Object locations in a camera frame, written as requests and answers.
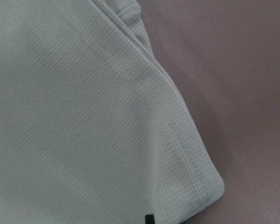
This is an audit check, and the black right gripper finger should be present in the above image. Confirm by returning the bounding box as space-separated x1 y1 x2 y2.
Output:
145 214 154 224

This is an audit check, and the olive green long-sleeve shirt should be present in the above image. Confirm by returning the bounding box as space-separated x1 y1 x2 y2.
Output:
0 0 224 224

